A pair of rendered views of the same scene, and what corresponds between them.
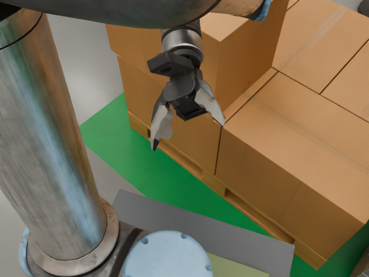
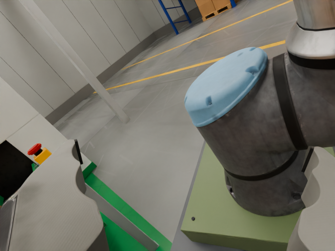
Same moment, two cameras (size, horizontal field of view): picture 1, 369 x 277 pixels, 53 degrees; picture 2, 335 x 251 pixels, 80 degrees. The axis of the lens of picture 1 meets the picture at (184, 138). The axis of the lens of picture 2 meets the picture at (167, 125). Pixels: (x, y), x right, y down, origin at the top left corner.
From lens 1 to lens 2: 0.69 m
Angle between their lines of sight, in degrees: 96
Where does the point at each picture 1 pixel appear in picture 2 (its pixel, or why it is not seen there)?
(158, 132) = (312, 177)
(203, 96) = (43, 226)
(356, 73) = not seen: outside the picture
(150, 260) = (237, 66)
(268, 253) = not seen: outside the picture
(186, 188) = not seen: outside the picture
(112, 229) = (295, 41)
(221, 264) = (226, 226)
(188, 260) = (201, 89)
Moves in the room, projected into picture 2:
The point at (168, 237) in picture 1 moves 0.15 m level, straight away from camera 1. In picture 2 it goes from (223, 86) to (279, 155)
